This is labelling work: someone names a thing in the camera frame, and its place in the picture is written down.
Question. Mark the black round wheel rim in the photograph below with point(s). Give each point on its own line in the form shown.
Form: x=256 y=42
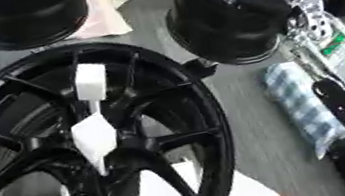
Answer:
x=21 y=25
x=219 y=41

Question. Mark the black spoked wheel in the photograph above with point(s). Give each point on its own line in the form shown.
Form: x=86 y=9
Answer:
x=195 y=106

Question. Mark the white pin with flat head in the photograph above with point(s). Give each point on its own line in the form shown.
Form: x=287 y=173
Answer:
x=90 y=82
x=94 y=139

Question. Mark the small black block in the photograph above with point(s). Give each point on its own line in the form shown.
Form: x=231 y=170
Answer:
x=201 y=67

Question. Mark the blue white checked cloth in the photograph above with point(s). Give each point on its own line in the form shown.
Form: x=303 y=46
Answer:
x=303 y=111

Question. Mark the pale pink cloth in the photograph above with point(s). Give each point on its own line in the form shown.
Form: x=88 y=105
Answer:
x=104 y=17

